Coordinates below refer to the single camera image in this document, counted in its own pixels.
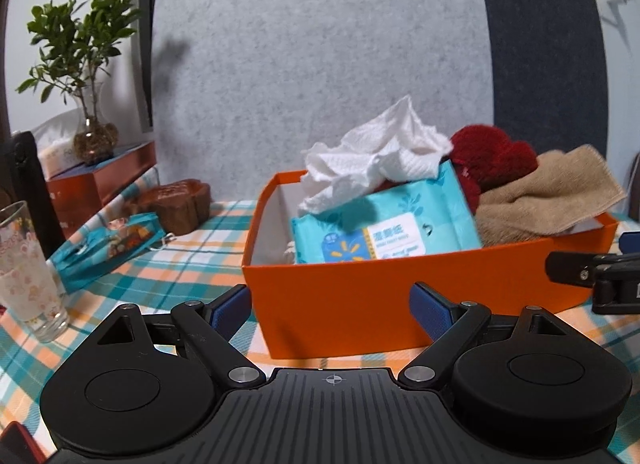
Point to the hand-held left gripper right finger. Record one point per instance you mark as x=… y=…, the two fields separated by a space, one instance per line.
x=435 y=309

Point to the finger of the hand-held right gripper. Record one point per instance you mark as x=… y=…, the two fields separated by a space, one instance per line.
x=615 y=279
x=631 y=241

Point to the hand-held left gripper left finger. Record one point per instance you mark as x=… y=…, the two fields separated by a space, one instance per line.
x=232 y=306

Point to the orange cardboard box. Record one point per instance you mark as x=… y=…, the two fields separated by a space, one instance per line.
x=350 y=304

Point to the teal wet wipes pack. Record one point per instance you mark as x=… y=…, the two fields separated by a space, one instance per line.
x=400 y=224

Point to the beige towel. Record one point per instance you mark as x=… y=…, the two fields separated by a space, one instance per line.
x=540 y=199

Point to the dark red plush item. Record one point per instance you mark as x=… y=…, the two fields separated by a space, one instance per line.
x=490 y=159

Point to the white paper towel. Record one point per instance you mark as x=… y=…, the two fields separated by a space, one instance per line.
x=380 y=154

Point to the dark wooden chair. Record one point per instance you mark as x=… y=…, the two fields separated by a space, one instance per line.
x=635 y=189

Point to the checked tablecloth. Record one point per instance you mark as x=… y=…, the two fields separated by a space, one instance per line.
x=150 y=284

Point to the brown wooden carving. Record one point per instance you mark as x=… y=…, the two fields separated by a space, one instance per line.
x=170 y=204

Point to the teal printed packet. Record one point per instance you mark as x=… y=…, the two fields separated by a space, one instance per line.
x=105 y=249

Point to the red-brown box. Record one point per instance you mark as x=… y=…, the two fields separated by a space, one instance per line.
x=85 y=194

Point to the printed drinking glass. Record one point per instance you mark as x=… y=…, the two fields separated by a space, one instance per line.
x=25 y=284

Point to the green plant in glass vase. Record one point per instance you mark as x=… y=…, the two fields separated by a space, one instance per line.
x=95 y=144

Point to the dark grey felt panel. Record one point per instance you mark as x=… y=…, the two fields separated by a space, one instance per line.
x=540 y=44

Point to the black upright object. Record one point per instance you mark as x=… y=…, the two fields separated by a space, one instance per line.
x=35 y=194

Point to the white tissue box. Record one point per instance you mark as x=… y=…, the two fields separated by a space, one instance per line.
x=57 y=159

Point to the phone in red case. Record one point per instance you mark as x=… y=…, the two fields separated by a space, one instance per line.
x=20 y=444

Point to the light grey felt panel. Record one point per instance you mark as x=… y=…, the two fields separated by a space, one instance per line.
x=300 y=44

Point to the window with dark frame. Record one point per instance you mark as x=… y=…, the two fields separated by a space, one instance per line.
x=145 y=44

